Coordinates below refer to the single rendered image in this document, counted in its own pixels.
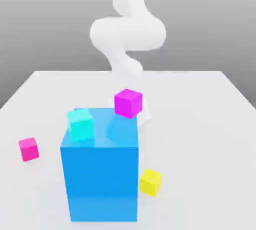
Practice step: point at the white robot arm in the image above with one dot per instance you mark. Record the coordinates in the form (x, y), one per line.
(128, 33)

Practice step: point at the small magenta cube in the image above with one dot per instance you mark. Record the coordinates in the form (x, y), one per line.
(128, 103)

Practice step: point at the small cyan cube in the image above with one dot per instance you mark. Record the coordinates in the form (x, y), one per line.
(81, 125)

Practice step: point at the small yellow cube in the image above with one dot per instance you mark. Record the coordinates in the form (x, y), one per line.
(150, 182)

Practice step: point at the small pink cube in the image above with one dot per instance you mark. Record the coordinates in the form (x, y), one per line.
(29, 149)

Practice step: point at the large blue box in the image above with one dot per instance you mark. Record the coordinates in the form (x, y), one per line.
(102, 169)

